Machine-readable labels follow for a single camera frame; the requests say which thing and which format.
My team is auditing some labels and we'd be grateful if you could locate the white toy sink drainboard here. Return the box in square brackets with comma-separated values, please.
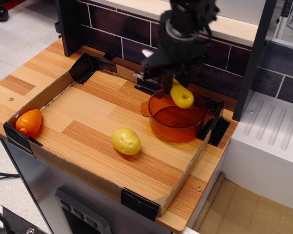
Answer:
[222, 93, 293, 209]

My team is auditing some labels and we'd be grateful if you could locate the orange toy carrot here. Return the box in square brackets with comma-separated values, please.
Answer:
[15, 109, 42, 137]

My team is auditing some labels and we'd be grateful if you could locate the orange transparent plastic pot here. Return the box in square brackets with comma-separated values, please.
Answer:
[141, 90, 208, 143]

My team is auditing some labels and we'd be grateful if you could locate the grey oven control panel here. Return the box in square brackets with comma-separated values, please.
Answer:
[55, 188, 112, 234]

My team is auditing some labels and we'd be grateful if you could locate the black chair caster wheel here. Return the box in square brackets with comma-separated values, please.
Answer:
[0, 6, 9, 22]

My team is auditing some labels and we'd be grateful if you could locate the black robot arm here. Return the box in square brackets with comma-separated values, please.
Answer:
[141, 0, 220, 94]

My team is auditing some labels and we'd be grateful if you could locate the cardboard fence with black tape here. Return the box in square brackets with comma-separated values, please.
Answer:
[3, 54, 229, 223]

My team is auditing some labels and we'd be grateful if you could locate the yellow handled white toy knife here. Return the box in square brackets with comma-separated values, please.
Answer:
[141, 48, 195, 109]

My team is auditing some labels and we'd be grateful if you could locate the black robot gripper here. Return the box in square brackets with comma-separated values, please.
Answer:
[141, 32, 212, 95]

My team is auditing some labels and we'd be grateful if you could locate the yellow toy potato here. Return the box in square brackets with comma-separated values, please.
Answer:
[111, 127, 141, 156]

